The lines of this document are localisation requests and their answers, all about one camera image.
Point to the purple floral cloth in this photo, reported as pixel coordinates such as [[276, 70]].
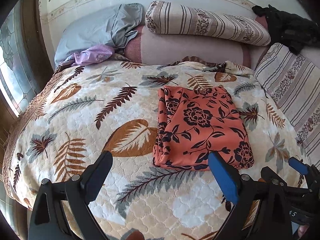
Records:
[[92, 55]]

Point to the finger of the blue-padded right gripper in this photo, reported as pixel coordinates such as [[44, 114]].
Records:
[[299, 166]]

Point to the orange black floral garment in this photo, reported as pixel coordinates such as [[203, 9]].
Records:
[[194, 123]]

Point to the striped beige bolster pillow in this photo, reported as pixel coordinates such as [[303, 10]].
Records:
[[175, 19]]

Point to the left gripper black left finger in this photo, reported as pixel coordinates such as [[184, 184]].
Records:
[[48, 218]]

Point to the stained glass window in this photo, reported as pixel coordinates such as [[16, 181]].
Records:
[[18, 84]]

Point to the black clothing pile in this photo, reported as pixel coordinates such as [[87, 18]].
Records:
[[288, 29]]

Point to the pink mauve bed sheet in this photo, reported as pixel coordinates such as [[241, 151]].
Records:
[[160, 49]]

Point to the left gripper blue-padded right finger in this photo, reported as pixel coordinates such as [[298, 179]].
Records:
[[260, 210]]

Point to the cream leaf-pattern fleece blanket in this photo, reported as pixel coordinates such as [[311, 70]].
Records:
[[113, 106]]

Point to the light blue grey pillow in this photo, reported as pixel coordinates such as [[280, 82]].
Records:
[[112, 26]]

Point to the striped floral folded quilt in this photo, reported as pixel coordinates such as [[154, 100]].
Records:
[[292, 81]]

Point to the person's right hand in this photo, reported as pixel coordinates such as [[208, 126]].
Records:
[[304, 232]]

